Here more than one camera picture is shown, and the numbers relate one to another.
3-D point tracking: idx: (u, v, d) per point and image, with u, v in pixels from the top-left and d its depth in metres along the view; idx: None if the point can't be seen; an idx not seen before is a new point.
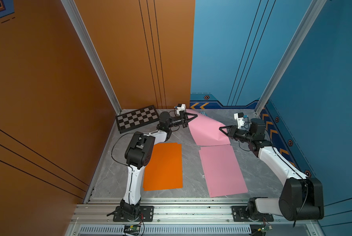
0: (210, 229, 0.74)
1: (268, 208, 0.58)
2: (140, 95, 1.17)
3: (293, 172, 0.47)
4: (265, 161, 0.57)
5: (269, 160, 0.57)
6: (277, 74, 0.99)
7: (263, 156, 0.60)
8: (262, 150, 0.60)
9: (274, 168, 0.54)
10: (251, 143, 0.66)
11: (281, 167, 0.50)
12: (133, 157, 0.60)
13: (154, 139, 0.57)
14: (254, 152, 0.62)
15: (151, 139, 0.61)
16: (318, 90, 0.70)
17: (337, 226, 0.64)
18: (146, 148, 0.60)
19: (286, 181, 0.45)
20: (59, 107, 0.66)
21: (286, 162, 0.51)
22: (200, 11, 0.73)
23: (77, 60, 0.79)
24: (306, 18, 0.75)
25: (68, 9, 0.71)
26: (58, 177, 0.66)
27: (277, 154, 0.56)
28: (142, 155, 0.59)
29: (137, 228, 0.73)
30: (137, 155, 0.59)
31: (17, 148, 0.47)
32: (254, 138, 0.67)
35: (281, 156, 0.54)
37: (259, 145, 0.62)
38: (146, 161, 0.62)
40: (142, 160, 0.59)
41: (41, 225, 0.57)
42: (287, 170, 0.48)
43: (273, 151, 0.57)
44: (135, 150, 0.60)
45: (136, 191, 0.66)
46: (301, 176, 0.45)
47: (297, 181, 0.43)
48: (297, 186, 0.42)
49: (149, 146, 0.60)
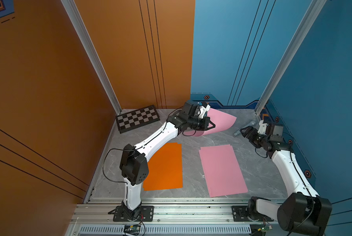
0: (210, 229, 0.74)
1: (267, 211, 0.58)
2: (140, 95, 1.17)
3: (303, 187, 0.43)
4: (276, 164, 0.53)
5: (281, 165, 0.53)
6: (277, 74, 0.99)
7: (276, 159, 0.56)
8: (277, 153, 0.56)
9: (283, 175, 0.51)
10: (266, 144, 0.62)
11: (291, 177, 0.47)
12: (126, 172, 0.53)
13: (144, 160, 0.49)
14: (268, 152, 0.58)
15: (141, 160, 0.48)
16: (318, 90, 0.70)
17: (337, 225, 0.64)
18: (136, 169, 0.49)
19: (292, 195, 0.42)
20: (58, 107, 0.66)
21: (300, 172, 0.47)
22: (200, 11, 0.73)
23: (77, 60, 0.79)
24: (306, 18, 0.75)
25: (68, 9, 0.71)
26: (58, 177, 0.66)
27: (293, 162, 0.51)
28: (133, 173, 0.51)
29: (137, 227, 0.73)
30: (129, 171, 0.52)
31: (17, 148, 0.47)
32: (271, 138, 0.63)
35: (297, 165, 0.50)
37: (276, 147, 0.56)
38: (141, 178, 0.53)
40: (134, 178, 0.51)
41: (41, 225, 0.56)
42: (298, 183, 0.44)
43: (290, 158, 0.52)
44: (128, 166, 0.53)
45: (133, 199, 0.63)
46: (311, 192, 0.42)
47: (304, 196, 0.40)
48: (303, 202, 0.40)
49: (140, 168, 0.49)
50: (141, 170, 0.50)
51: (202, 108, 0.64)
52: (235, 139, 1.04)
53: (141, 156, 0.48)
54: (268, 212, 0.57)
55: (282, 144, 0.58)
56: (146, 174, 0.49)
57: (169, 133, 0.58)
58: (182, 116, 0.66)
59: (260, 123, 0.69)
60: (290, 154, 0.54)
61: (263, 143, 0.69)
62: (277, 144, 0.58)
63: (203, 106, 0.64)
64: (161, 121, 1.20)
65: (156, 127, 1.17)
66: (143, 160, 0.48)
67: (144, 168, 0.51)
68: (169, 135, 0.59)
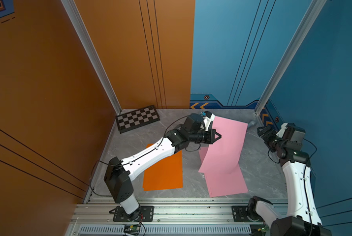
0: (210, 229, 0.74)
1: (264, 214, 0.58)
2: (141, 95, 1.17)
3: (305, 212, 0.40)
4: (285, 175, 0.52)
5: (290, 179, 0.48)
6: (277, 74, 0.99)
7: (286, 170, 0.51)
8: (289, 165, 0.49)
9: (289, 191, 0.47)
10: (281, 150, 0.54)
11: (296, 196, 0.43)
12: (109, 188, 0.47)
13: (126, 179, 0.43)
14: (280, 160, 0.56)
15: (123, 180, 0.42)
16: (318, 90, 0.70)
17: (337, 225, 0.64)
18: (116, 189, 0.44)
19: (289, 217, 0.39)
20: (58, 106, 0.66)
21: (308, 194, 0.43)
22: (200, 11, 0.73)
23: (77, 60, 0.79)
24: (306, 18, 0.75)
25: (68, 10, 0.71)
26: (58, 177, 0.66)
27: (304, 180, 0.45)
28: (114, 191, 0.46)
29: (137, 228, 0.73)
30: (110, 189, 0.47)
31: (17, 148, 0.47)
32: (287, 145, 0.56)
35: (307, 185, 0.44)
37: (291, 159, 0.50)
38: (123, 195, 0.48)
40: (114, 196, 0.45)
41: (41, 225, 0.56)
42: (301, 205, 0.41)
43: (302, 173, 0.46)
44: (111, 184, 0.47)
45: (128, 206, 0.61)
46: (312, 220, 0.38)
47: (301, 221, 0.38)
48: (299, 226, 0.38)
49: (120, 188, 0.44)
50: (122, 190, 0.45)
51: (206, 119, 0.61)
52: None
53: (123, 176, 0.43)
54: (265, 217, 0.57)
55: (299, 154, 0.51)
56: (130, 191, 0.49)
57: (165, 150, 0.52)
58: (183, 132, 0.59)
59: (283, 124, 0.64)
60: (303, 171, 0.47)
61: (277, 148, 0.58)
62: (293, 153, 0.51)
63: (207, 117, 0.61)
64: (161, 121, 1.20)
65: (156, 127, 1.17)
66: (126, 180, 0.43)
67: (125, 189, 0.46)
68: (163, 153, 0.52)
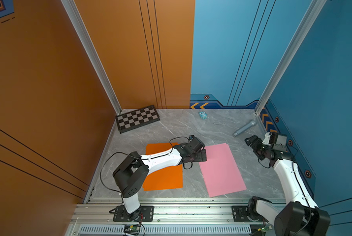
0: (210, 229, 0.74)
1: (266, 214, 0.58)
2: (141, 95, 1.17)
3: (302, 197, 0.43)
4: (276, 172, 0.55)
5: (282, 174, 0.53)
6: (277, 74, 0.99)
7: (277, 168, 0.56)
8: (279, 162, 0.55)
9: (284, 184, 0.50)
10: (270, 152, 0.61)
11: (291, 186, 0.46)
12: (118, 181, 0.49)
13: (146, 172, 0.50)
14: (270, 162, 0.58)
15: (144, 171, 0.46)
16: (316, 90, 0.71)
17: (337, 226, 0.64)
18: (132, 180, 0.46)
19: (290, 203, 0.41)
20: (57, 106, 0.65)
21: (301, 183, 0.47)
22: (200, 11, 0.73)
23: (77, 59, 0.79)
24: (305, 18, 0.75)
25: (68, 9, 0.71)
26: (58, 177, 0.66)
27: (294, 171, 0.50)
28: (125, 184, 0.47)
29: (137, 228, 0.73)
30: (121, 181, 0.48)
31: (17, 148, 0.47)
32: (274, 147, 0.63)
35: (298, 175, 0.49)
37: (278, 155, 0.57)
38: (132, 192, 0.50)
40: (125, 189, 0.47)
41: (41, 226, 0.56)
42: (297, 192, 0.44)
43: (291, 167, 0.52)
44: (123, 176, 0.49)
45: (130, 204, 0.62)
46: (309, 203, 0.41)
47: (302, 207, 0.40)
48: (300, 212, 0.40)
49: (137, 180, 0.47)
50: (135, 182, 0.47)
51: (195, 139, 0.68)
52: (235, 139, 1.04)
53: (145, 168, 0.47)
54: (266, 215, 0.57)
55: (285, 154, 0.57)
56: (137, 191, 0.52)
57: (174, 159, 0.60)
58: (187, 148, 0.69)
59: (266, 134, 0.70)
60: (292, 165, 0.53)
61: (266, 153, 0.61)
62: (280, 152, 0.58)
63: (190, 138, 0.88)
64: (161, 121, 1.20)
65: (156, 127, 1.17)
66: (143, 173, 0.46)
67: (138, 183, 0.49)
68: (172, 161, 0.60)
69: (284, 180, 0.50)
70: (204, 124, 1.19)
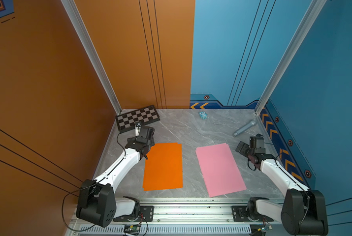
0: (210, 229, 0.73)
1: (269, 213, 0.57)
2: (141, 96, 1.18)
3: (294, 184, 0.46)
4: (266, 172, 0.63)
5: (271, 171, 0.57)
6: (277, 74, 0.99)
7: (265, 168, 0.60)
8: (264, 163, 0.61)
9: (276, 180, 0.54)
10: (253, 157, 0.66)
11: (282, 178, 0.50)
12: (88, 218, 0.43)
13: (111, 191, 0.43)
14: (256, 165, 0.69)
15: (107, 192, 0.42)
16: (316, 90, 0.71)
17: (337, 226, 0.64)
18: (100, 208, 0.42)
19: (288, 192, 0.44)
20: (56, 107, 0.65)
21: (288, 174, 0.51)
22: (200, 10, 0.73)
23: (77, 60, 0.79)
24: (305, 18, 0.75)
25: (68, 10, 0.71)
26: (59, 177, 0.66)
27: (278, 166, 0.56)
28: (98, 215, 0.42)
29: (137, 227, 0.73)
30: (92, 215, 0.43)
31: (17, 148, 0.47)
32: (255, 151, 0.69)
35: (282, 168, 0.55)
37: (261, 158, 0.63)
38: (112, 214, 0.46)
40: (100, 220, 0.42)
41: (41, 226, 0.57)
42: (289, 182, 0.48)
43: (275, 163, 0.58)
44: (89, 211, 0.43)
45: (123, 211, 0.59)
46: (303, 187, 0.45)
47: (298, 192, 0.43)
48: (298, 197, 0.42)
49: (104, 204, 0.42)
50: (105, 207, 0.42)
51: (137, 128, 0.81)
52: (235, 139, 1.04)
53: (106, 188, 0.42)
54: (270, 214, 0.56)
55: (266, 155, 0.64)
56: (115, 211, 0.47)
57: (131, 157, 0.55)
58: (140, 139, 0.67)
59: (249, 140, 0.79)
60: (274, 162, 0.59)
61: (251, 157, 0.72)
62: (261, 155, 0.64)
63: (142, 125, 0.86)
64: (161, 121, 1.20)
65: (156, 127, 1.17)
66: (109, 192, 0.42)
67: (112, 204, 0.45)
68: (131, 160, 0.56)
69: (274, 175, 0.55)
70: (204, 124, 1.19)
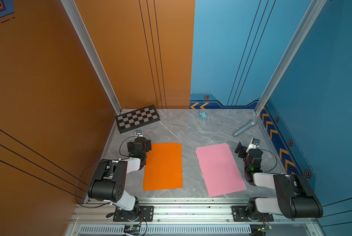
0: (210, 229, 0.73)
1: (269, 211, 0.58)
2: (141, 96, 1.18)
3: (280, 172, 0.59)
4: (258, 183, 0.65)
5: (260, 177, 0.64)
6: (277, 74, 0.99)
7: (256, 180, 0.66)
8: (254, 174, 0.67)
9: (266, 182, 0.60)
10: (247, 175, 0.71)
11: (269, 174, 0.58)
12: (100, 191, 0.46)
13: (125, 163, 0.51)
14: (250, 182, 0.71)
15: (122, 164, 0.50)
16: (317, 90, 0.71)
17: (337, 226, 0.64)
18: (117, 175, 0.48)
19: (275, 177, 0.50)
20: (56, 106, 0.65)
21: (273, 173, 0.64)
22: (200, 11, 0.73)
23: (77, 60, 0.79)
24: (306, 18, 0.75)
25: (68, 10, 0.71)
26: (58, 177, 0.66)
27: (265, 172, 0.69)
28: (112, 185, 0.47)
29: (137, 227, 0.73)
30: (105, 188, 0.46)
31: (16, 147, 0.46)
32: (249, 169, 0.73)
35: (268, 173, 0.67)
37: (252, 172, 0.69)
38: (120, 193, 0.49)
40: (114, 188, 0.46)
41: (42, 226, 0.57)
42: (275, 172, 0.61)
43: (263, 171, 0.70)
44: (103, 183, 0.47)
45: (126, 202, 0.60)
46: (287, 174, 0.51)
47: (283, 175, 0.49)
48: (283, 177, 0.48)
49: (121, 172, 0.49)
50: (121, 176, 0.48)
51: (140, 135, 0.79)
52: (235, 139, 1.04)
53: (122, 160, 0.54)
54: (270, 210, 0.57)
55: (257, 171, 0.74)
56: (123, 188, 0.51)
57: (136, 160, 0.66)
58: (139, 152, 0.76)
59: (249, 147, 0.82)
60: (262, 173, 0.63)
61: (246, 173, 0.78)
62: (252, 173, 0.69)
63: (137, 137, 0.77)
64: (161, 121, 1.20)
65: (156, 127, 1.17)
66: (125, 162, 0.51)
67: (123, 179, 0.50)
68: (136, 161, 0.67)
69: (265, 178, 0.60)
70: (204, 124, 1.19)
